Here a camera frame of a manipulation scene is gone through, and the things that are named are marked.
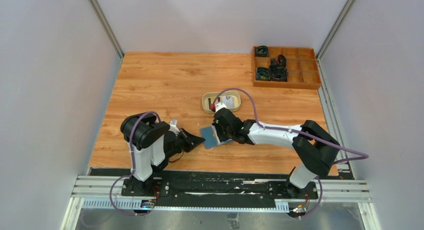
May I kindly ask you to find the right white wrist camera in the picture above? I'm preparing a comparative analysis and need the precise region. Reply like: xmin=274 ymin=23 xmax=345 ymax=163
xmin=214 ymin=102 xmax=228 ymax=113

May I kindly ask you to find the rolled blue belt lower left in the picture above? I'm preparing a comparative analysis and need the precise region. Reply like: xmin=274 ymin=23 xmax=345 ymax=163
xmin=255 ymin=67 xmax=271 ymax=81

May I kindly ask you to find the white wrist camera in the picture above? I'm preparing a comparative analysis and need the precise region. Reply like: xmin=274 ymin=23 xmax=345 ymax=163
xmin=214 ymin=102 xmax=228 ymax=113
xmin=169 ymin=119 xmax=180 ymax=136

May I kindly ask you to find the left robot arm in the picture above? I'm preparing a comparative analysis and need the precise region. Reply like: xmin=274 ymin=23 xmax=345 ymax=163
xmin=120 ymin=111 xmax=205 ymax=195

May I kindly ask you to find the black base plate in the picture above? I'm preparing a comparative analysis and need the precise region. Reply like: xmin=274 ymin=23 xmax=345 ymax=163
xmin=113 ymin=170 xmax=319 ymax=208

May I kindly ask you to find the white printed card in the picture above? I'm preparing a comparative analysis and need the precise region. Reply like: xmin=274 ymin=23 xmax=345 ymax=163
xmin=221 ymin=96 xmax=236 ymax=108

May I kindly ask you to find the rolled dark belt top left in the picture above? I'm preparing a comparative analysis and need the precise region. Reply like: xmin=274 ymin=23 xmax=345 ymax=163
xmin=254 ymin=45 xmax=269 ymax=57

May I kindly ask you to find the cream oval tray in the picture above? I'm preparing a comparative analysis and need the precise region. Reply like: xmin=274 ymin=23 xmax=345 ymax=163
xmin=201 ymin=91 xmax=242 ymax=114

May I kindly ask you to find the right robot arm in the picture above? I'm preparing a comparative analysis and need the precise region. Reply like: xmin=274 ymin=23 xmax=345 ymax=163
xmin=212 ymin=108 xmax=340 ymax=197

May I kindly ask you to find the aluminium rail frame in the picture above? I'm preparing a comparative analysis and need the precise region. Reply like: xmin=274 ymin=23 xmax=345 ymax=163
xmin=71 ymin=176 xmax=372 ymax=213

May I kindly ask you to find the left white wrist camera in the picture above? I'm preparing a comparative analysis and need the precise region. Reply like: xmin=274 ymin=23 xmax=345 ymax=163
xmin=169 ymin=119 xmax=180 ymax=136

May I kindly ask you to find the rolled black belt lower centre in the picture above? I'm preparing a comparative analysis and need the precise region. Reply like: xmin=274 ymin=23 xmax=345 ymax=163
xmin=268 ymin=65 xmax=289 ymax=82

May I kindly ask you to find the rolled dark belt centre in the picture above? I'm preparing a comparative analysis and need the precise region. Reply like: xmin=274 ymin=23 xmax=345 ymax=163
xmin=270 ymin=54 xmax=287 ymax=68

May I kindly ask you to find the rolled dark belt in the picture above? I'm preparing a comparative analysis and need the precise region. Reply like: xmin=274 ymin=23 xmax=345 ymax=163
xmin=254 ymin=45 xmax=269 ymax=57
xmin=270 ymin=54 xmax=287 ymax=68

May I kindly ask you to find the gold card with black stripe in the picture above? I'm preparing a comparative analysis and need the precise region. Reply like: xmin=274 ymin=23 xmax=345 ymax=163
xmin=205 ymin=95 xmax=216 ymax=107

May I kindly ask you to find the blue card holder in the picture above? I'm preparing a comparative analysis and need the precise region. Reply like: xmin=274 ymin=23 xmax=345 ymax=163
xmin=200 ymin=126 xmax=232 ymax=149

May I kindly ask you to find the wooden compartment box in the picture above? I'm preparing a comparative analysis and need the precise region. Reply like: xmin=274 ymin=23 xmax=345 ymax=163
xmin=251 ymin=46 xmax=322 ymax=90

